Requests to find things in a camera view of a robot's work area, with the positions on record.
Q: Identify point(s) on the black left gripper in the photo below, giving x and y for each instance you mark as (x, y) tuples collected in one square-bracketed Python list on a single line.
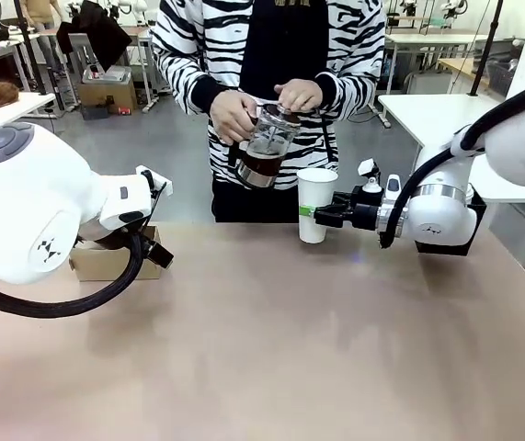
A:
[(160, 255)]

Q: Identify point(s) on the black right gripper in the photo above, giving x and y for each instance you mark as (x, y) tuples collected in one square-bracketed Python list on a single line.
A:
[(367, 216)]

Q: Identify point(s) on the white paper cup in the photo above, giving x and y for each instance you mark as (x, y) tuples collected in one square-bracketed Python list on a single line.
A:
[(315, 193)]

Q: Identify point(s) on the brown cardboard cup carrier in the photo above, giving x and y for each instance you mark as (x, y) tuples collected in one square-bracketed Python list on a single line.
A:
[(106, 266)]

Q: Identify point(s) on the glass french press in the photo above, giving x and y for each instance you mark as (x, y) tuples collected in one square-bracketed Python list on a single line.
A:
[(266, 147)]

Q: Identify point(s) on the person's left forearm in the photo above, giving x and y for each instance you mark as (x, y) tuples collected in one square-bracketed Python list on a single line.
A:
[(354, 87)]

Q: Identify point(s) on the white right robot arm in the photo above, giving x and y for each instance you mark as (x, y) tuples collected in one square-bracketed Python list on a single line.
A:
[(519, 147)]

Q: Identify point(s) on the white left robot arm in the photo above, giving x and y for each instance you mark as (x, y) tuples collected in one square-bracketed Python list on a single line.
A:
[(23, 202)]

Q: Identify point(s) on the person's right forearm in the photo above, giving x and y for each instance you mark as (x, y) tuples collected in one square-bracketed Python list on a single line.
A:
[(184, 78)]

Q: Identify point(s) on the person's left hand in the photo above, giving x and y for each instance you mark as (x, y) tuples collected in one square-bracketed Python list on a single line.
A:
[(300, 94)]

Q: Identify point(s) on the person's right hand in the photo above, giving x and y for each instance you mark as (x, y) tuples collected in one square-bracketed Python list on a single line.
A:
[(230, 117)]

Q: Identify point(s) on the white side table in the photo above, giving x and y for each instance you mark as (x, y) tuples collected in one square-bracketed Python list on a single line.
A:
[(432, 115)]

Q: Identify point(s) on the brown cardboard box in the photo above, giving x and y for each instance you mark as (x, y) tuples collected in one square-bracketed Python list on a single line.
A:
[(106, 92)]

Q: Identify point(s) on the person's zebra striped torso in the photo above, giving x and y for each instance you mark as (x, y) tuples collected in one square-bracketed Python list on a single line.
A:
[(271, 41)]

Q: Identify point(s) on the white table with fur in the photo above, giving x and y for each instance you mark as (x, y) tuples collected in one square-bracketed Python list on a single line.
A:
[(9, 115)]

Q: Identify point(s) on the black mesh basket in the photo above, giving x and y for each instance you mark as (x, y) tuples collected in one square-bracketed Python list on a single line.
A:
[(501, 75)]

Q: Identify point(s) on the black stand pole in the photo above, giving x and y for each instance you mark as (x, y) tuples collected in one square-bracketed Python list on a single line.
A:
[(485, 46), (30, 46)]

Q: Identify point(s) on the black jacket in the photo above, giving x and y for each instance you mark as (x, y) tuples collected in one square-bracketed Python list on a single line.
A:
[(92, 32)]

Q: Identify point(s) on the background person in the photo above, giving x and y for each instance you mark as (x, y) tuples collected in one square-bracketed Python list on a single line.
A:
[(39, 11)]

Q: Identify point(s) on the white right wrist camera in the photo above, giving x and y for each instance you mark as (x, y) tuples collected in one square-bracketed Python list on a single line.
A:
[(374, 177)]

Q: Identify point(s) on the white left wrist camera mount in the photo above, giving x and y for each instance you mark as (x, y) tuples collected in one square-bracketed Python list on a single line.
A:
[(156, 181)]

